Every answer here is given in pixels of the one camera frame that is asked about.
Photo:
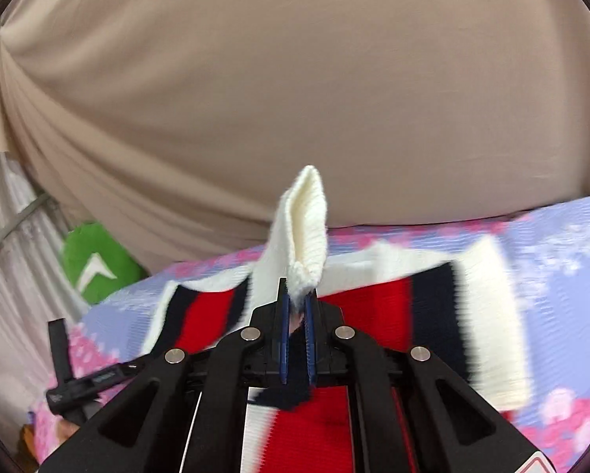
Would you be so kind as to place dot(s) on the white red navy knitted sweater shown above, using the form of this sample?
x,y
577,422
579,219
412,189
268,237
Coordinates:
x,y
369,300

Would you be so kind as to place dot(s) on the grey metal bar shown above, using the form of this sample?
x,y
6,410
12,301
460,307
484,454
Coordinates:
x,y
24,215

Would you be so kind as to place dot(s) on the silvery satin curtain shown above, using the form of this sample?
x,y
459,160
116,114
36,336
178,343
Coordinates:
x,y
9,281

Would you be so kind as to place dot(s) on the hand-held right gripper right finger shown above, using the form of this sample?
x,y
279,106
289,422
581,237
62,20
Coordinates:
x,y
310,340

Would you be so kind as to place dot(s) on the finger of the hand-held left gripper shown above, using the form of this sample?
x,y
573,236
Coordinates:
x,y
98,382
57,350

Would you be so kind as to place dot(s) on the pink purple floral blanket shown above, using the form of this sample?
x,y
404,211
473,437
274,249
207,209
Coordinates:
x,y
561,256

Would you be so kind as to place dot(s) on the green cushion with white mark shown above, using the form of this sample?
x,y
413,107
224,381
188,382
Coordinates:
x,y
78,256

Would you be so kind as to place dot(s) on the beige hanging sheet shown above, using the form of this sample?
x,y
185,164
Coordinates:
x,y
275,83

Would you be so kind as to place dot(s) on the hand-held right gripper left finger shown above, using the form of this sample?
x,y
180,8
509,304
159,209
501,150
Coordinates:
x,y
284,335

